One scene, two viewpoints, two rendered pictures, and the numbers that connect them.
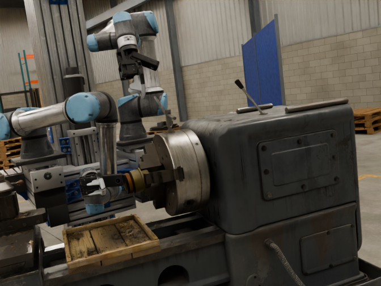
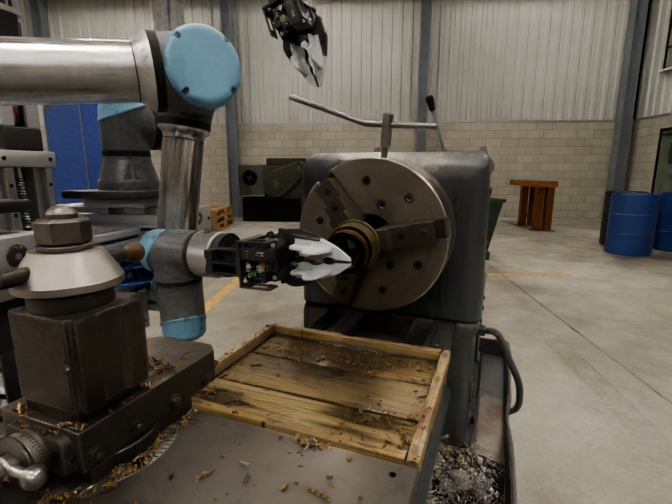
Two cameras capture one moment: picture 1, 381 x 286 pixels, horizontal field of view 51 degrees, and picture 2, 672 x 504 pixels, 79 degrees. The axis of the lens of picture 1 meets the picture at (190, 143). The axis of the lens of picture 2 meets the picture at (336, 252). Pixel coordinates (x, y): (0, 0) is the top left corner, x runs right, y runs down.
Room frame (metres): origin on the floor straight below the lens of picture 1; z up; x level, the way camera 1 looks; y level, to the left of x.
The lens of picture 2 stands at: (0.98, 0.77, 1.21)
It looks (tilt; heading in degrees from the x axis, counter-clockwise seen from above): 11 degrees down; 311
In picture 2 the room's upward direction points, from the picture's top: straight up
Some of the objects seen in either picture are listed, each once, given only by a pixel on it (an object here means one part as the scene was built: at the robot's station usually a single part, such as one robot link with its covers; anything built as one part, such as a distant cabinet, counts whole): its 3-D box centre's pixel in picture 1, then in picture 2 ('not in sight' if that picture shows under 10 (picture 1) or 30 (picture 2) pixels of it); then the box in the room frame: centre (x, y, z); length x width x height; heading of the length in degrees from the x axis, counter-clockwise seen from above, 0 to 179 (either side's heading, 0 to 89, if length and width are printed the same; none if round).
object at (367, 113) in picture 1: (364, 120); (206, 217); (8.79, -3.93, 0.22); 1.25 x 0.86 x 0.44; 130
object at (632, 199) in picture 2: not in sight; (631, 223); (1.65, -6.60, 0.44); 0.59 x 0.59 x 0.88
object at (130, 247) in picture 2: (17, 183); (123, 254); (1.37, 0.62, 1.14); 0.04 x 0.02 x 0.02; 109
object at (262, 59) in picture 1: (260, 91); (88, 172); (8.25, -1.57, 1.18); 4.12 x 0.80 x 2.35; 179
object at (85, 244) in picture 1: (107, 239); (321, 381); (1.38, 0.34, 0.89); 0.36 x 0.30 x 0.04; 19
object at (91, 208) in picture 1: (96, 198); (181, 304); (1.65, 0.43, 0.98); 0.11 x 0.08 x 0.11; 159
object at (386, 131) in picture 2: (169, 125); (385, 143); (1.46, 0.07, 1.26); 0.02 x 0.02 x 0.12
